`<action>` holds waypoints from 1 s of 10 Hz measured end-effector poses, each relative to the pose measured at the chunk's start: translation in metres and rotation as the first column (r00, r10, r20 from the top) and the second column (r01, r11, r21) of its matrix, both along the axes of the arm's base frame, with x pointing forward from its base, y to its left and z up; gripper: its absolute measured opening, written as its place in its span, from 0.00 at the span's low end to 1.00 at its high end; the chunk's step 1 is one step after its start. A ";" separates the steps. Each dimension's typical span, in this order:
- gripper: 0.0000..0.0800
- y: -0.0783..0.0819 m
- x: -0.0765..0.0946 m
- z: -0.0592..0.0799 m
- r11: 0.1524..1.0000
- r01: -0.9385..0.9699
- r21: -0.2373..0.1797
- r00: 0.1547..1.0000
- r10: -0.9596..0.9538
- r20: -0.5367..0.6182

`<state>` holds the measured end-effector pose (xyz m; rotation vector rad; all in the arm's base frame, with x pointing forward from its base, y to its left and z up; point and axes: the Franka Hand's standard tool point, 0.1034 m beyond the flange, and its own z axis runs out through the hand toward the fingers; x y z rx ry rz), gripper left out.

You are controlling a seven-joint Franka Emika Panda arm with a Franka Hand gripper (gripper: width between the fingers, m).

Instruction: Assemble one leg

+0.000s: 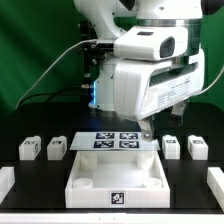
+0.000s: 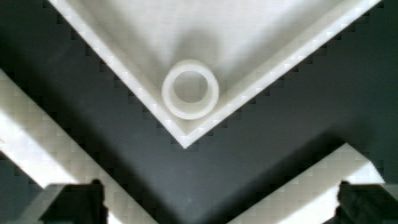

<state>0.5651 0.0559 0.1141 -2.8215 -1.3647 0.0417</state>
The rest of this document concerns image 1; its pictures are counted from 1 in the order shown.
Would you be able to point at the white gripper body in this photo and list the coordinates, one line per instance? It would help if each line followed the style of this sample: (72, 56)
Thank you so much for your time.
(142, 89)

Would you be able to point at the white square tabletop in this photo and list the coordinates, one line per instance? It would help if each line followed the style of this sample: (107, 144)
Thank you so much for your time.
(117, 179)

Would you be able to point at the black camera on stand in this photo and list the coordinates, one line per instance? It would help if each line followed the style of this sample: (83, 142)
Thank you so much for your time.
(94, 53)

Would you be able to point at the white corner bracket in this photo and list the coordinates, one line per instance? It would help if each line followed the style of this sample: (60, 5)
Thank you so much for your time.
(215, 180)
(7, 180)

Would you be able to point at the white right corner bracket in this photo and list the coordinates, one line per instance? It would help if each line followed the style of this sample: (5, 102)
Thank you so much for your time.
(215, 180)

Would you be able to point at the white left corner bracket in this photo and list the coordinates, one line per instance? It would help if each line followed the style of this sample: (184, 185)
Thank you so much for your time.
(7, 180)

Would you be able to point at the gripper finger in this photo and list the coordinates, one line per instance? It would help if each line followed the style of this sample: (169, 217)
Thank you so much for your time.
(177, 113)
(147, 130)

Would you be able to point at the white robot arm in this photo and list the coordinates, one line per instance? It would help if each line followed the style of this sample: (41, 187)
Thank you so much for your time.
(111, 19)

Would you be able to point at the white sheet with tags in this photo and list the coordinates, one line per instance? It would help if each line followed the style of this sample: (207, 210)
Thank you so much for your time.
(102, 141)

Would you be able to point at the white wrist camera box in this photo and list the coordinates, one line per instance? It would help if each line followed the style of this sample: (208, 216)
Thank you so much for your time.
(152, 43)

